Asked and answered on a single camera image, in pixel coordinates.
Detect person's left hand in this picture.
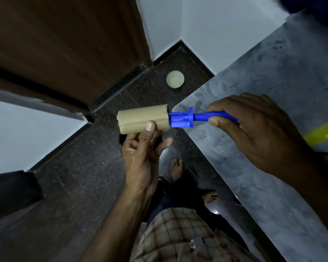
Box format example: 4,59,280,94
121,121,174,197

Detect person's right hand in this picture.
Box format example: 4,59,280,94
207,92,315,179

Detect brown cardboard roll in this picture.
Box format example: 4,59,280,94
116,104,171,135

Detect blue plastic roller handle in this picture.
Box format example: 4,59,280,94
168,107,240,129

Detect person's left forearm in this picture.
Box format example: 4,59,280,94
81,185,157,262

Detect person's right forearm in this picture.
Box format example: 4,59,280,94
275,148,328,244

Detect person's left foot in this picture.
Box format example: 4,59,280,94
171,159,185,182

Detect person's foot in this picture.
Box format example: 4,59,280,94
171,159,185,182
201,189,219,204

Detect round beige floor drain cap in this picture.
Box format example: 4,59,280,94
166,70,185,89

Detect person's dark trousers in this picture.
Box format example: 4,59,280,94
145,174,250,250

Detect person's right foot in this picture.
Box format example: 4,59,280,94
201,189,219,204

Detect yellow-green plastic tube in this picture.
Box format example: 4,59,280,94
303,117,328,147

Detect person's checked shirt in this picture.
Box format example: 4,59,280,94
136,207,267,262

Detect small grey clip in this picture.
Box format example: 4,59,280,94
188,237,206,249

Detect dark brown wooden door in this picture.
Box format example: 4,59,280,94
0,0,154,115

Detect dark blue object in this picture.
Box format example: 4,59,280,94
273,0,328,38

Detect dark grey cabinet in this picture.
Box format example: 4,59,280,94
0,170,46,225

